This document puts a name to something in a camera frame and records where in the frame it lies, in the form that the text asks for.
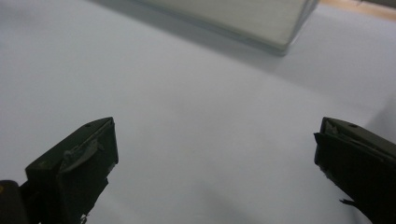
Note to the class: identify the clear plastic box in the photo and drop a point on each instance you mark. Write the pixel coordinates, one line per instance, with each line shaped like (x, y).
(236, 18)

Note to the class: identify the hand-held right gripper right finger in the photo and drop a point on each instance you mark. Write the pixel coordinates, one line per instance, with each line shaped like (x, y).
(361, 161)

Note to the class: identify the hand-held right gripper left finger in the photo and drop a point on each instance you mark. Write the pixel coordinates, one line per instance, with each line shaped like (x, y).
(77, 174)

